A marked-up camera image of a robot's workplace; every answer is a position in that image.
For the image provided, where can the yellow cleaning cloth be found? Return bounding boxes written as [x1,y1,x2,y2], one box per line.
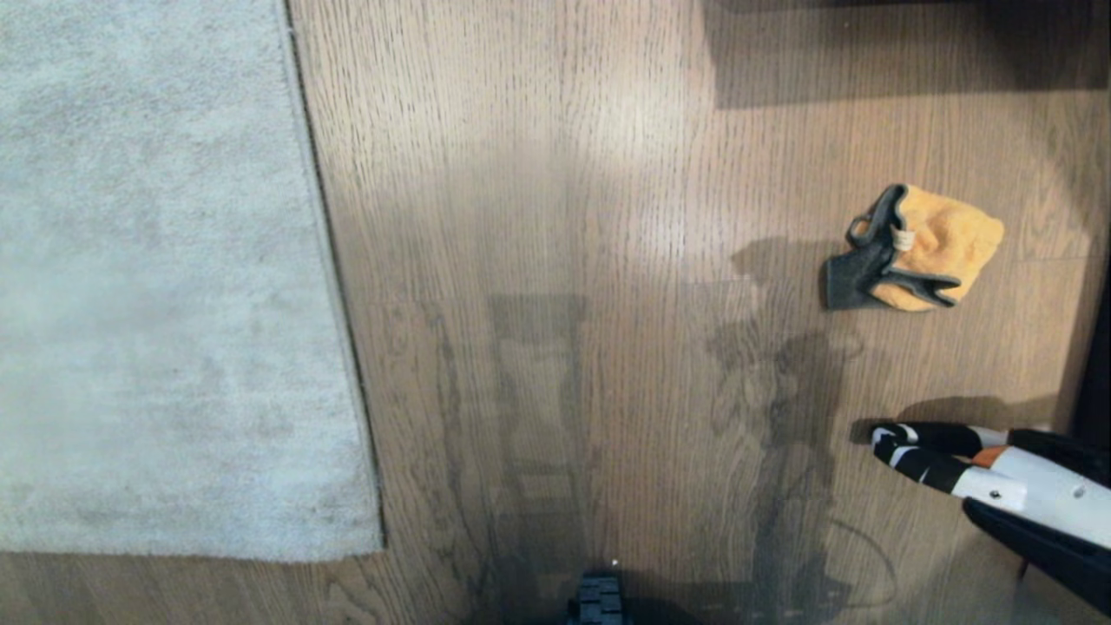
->
[871,183,1006,313]

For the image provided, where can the grey pile rug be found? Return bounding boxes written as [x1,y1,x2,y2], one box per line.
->
[0,0,388,563]

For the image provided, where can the black plastic clip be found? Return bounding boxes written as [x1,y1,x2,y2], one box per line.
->
[825,184,963,312]

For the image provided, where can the dark furniture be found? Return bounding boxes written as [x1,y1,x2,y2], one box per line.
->
[1076,252,1111,435]

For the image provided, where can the black ribbed block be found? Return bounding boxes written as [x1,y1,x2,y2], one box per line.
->
[568,573,626,625]

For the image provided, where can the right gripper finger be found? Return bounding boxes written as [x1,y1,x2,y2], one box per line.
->
[873,441,1111,614]
[871,422,1111,487]

